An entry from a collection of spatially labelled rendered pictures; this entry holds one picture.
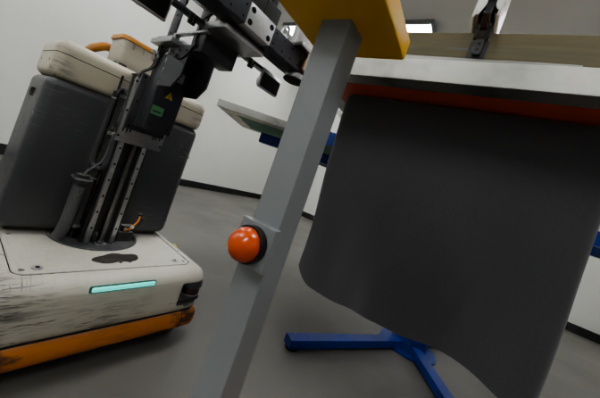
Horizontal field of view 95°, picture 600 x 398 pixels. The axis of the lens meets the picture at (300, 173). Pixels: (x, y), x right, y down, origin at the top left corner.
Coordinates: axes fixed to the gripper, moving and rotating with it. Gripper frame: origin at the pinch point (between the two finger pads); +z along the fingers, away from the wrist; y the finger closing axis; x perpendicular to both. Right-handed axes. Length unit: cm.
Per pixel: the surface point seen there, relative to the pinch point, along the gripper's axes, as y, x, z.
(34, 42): -16, -380, -1
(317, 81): 35.9, -10.8, 24.6
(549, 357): 8, 22, 48
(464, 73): 16.6, 1.1, 12.4
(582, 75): 16.6, 14.3, 11.3
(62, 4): -26, -380, -48
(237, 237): 40, -11, 44
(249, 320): 36, -9, 53
